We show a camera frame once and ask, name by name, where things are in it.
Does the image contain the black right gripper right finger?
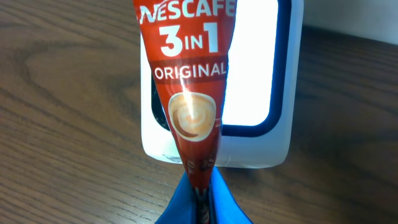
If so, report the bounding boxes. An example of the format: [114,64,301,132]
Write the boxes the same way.
[210,167,252,224]

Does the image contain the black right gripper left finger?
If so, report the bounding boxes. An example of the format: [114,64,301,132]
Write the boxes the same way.
[155,173,197,224]

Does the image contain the red stick packet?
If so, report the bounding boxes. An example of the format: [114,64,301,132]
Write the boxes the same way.
[134,0,237,223]

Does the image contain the white barcode scanner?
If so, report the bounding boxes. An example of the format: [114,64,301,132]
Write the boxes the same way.
[140,0,304,169]

